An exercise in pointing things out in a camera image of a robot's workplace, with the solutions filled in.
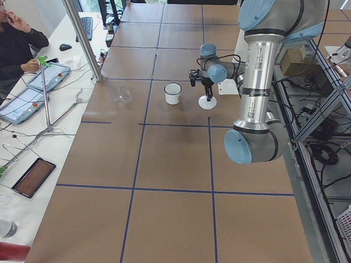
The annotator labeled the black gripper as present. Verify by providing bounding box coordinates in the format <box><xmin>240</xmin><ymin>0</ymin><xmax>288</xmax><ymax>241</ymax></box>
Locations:
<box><xmin>201</xmin><ymin>77</ymin><xmax>214</xmax><ymax>101</ymax></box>

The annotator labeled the white ceramic lid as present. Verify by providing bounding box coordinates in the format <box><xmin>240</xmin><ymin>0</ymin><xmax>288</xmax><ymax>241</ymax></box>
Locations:
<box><xmin>198</xmin><ymin>95</ymin><xmax>217</xmax><ymax>110</ymax></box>

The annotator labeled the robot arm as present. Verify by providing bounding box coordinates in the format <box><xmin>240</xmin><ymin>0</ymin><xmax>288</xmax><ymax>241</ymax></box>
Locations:
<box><xmin>224</xmin><ymin>1</ymin><xmax>327</xmax><ymax>164</ymax></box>

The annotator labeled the white enamel mug blue rim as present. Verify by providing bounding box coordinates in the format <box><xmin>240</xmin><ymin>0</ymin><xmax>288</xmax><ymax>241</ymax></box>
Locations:
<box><xmin>164</xmin><ymin>83</ymin><xmax>182</xmax><ymax>105</ymax></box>

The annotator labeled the cardboard box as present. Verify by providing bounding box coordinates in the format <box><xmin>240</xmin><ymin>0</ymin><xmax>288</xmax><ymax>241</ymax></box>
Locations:
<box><xmin>280</xmin><ymin>48</ymin><xmax>320</xmax><ymax>77</ymax></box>

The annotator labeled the black keyboard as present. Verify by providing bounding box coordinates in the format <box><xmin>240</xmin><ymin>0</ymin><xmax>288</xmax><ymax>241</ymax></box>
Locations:
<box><xmin>80</xmin><ymin>16</ymin><xmax>93</xmax><ymax>41</ymax></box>

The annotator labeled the black computer mouse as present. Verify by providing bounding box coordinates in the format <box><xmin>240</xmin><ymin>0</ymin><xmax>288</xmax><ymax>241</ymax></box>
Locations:
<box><xmin>59</xmin><ymin>44</ymin><xmax>72</xmax><ymax>52</ymax></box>

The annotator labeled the far teach pendant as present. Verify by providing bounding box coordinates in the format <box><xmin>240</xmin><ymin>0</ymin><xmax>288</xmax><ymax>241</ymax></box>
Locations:
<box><xmin>26</xmin><ymin>62</ymin><xmax>71</xmax><ymax>91</ymax></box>

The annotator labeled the teach pendant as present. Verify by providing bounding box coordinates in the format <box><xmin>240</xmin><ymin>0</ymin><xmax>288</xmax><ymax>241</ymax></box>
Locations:
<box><xmin>1</xmin><ymin>88</ymin><xmax>44</xmax><ymax>124</ymax></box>
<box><xmin>26</xmin><ymin>62</ymin><xmax>71</xmax><ymax>91</ymax></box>

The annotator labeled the white basket of tools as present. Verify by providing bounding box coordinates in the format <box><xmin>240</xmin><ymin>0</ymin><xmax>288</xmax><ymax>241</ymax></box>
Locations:
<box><xmin>337</xmin><ymin>205</ymin><xmax>351</xmax><ymax>248</ymax></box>

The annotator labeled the near teach pendant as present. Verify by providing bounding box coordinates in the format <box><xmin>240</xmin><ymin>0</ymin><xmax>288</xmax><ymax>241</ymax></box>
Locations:
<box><xmin>1</xmin><ymin>88</ymin><xmax>44</xmax><ymax>124</ymax></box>

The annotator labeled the person in black sweater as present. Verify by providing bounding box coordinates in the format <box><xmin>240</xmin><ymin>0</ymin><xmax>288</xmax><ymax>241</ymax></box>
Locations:
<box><xmin>1</xmin><ymin>1</ymin><xmax>49</xmax><ymax>99</ymax></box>

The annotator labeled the dark framed tray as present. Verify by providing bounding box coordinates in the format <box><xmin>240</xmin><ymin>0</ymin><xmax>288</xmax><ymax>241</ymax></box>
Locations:
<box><xmin>11</xmin><ymin>158</ymin><xmax>56</xmax><ymax>198</ymax></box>

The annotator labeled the red object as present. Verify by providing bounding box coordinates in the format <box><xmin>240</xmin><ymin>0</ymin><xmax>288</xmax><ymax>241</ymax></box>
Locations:
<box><xmin>1</xmin><ymin>242</ymin><xmax>31</xmax><ymax>262</ymax></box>

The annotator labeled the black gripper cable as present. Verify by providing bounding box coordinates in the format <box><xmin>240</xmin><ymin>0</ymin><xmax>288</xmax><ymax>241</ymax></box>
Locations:
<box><xmin>197</xmin><ymin>54</ymin><xmax>246</xmax><ymax>80</ymax></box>

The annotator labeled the aluminium frame post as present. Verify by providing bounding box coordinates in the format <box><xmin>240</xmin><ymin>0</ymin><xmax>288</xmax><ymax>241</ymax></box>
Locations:
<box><xmin>62</xmin><ymin>0</ymin><xmax>103</xmax><ymax>82</ymax></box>

